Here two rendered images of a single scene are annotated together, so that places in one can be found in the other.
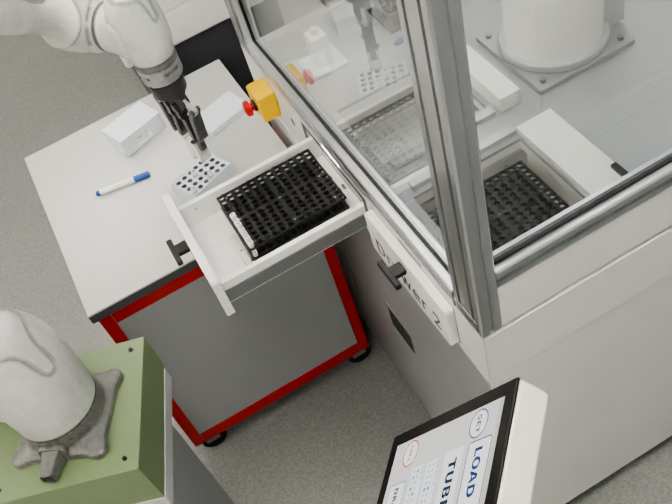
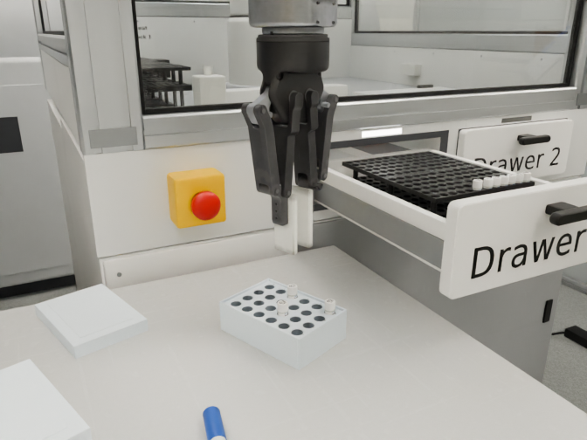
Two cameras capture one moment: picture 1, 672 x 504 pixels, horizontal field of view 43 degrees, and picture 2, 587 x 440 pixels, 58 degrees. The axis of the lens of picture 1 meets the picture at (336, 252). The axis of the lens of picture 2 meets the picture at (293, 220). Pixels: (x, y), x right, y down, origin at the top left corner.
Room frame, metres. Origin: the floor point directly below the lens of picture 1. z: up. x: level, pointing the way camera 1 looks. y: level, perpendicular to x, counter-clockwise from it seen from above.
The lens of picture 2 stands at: (1.63, 0.77, 1.10)
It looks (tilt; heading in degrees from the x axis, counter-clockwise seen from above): 20 degrees down; 256
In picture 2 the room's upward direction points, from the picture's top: straight up
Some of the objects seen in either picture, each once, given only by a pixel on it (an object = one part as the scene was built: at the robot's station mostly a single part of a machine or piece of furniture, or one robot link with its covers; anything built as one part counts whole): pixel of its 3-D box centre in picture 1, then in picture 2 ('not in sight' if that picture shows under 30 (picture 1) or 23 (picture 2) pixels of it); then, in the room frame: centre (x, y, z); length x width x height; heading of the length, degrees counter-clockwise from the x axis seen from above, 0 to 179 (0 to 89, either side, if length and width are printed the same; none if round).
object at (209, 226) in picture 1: (288, 206); (425, 193); (1.25, 0.06, 0.86); 0.40 x 0.26 x 0.06; 103
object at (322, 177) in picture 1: (283, 207); (429, 191); (1.25, 0.07, 0.87); 0.22 x 0.18 x 0.06; 103
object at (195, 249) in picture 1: (197, 252); (542, 230); (1.21, 0.27, 0.87); 0.29 x 0.02 x 0.11; 13
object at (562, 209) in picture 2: (179, 249); (566, 211); (1.20, 0.29, 0.91); 0.07 x 0.04 x 0.01; 13
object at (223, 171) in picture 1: (203, 178); (282, 319); (1.52, 0.24, 0.78); 0.12 x 0.08 x 0.04; 125
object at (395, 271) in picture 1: (394, 271); (529, 139); (0.96, -0.09, 0.91); 0.07 x 0.04 x 0.01; 13
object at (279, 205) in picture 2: not in sight; (274, 203); (1.52, 0.23, 0.92); 0.03 x 0.01 x 0.05; 35
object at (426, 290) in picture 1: (410, 275); (515, 152); (0.97, -0.12, 0.87); 0.29 x 0.02 x 0.11; 13
